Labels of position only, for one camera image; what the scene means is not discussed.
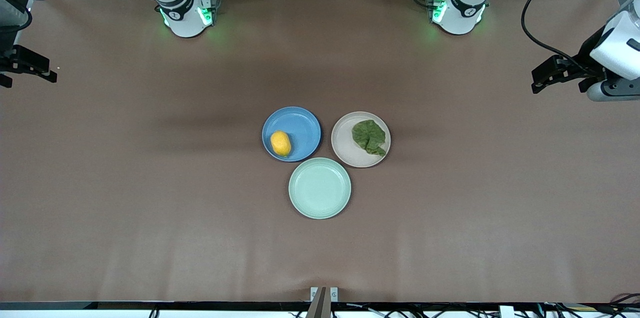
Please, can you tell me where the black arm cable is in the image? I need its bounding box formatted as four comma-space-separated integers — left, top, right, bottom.
0, 6, 34, 34
521, 0, 601, 66

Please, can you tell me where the blue plate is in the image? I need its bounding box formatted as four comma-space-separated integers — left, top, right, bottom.
261, 106, 322, 163

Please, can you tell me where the light green plate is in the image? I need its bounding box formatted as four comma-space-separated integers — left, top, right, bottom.
288, 157, 352, 220

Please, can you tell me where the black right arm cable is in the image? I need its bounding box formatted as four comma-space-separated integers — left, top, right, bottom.
0, 6, 34, 34

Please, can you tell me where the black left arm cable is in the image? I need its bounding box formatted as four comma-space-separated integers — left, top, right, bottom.
521, 0, 601, 66

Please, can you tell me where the green lettuce leaf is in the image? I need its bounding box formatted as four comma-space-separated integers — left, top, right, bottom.
351, 119, 388, 157

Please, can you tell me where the yellow lemon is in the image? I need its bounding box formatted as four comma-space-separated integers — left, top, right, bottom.
270, 131, 293, 158

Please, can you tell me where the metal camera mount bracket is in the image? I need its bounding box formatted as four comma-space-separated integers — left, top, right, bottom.
306, 287, 339, 318

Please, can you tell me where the beige plate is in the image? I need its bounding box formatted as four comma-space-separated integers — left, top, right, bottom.
330, 111, 392, 168

